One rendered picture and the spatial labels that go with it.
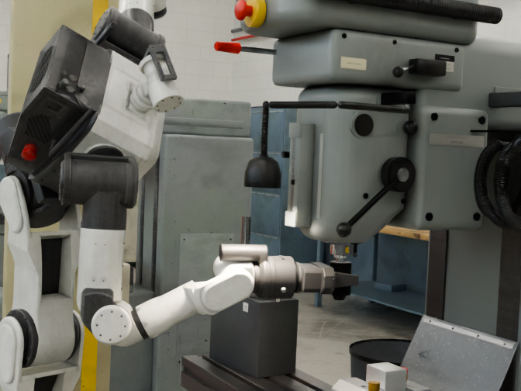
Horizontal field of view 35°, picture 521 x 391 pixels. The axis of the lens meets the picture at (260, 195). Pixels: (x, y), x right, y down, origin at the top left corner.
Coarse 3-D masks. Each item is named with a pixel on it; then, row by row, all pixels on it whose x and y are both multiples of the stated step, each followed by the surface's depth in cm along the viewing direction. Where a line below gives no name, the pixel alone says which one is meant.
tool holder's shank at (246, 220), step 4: (244, 216) 214; (248, 216) 215; (244, 220) 214; (248, 220) 214; (244, 224) 214; (248, 224) 214; (244, 228) 214; (248, 228) 215; (244, 232) 214; (248, 232) 215; (244, 236) 214; (248, 236) 215; (244, 240) 215; (248, 240) 215
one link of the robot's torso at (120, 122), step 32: (64, 32) 176; (64, 64) 171; (96, 64) 177; (128, 64) 184; (32, 96) 170; (64, 96) 167; (96, 96) 172; (128, 96) 179; (32, 128) 174; (64, 128) 173; (96, 128) 170; (128, 128) 174; (160, 128) 185; (32, 160) 178
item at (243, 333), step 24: (240, 312) 207; (264, 312) 201; (288, 312) 205; (216, 336) 216; (240, 336) 207; (264, 336) 201; (288, 336) 206; (216, 360) 216; (240, 360) 207; (264, 360) 202; (288, 360) 206
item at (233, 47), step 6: (216, 42) 169; (222, 42) 169; (228, 42) 170; (216, 48) 169; (222, 48) 169; (228, 48) 170; (234, 48) 170; (240, 48) 171; (246, 48) 172; (252, 48) 173; (258, 48) 173; (264, 48) 174; (270, 54) 175; (276, 54) 175
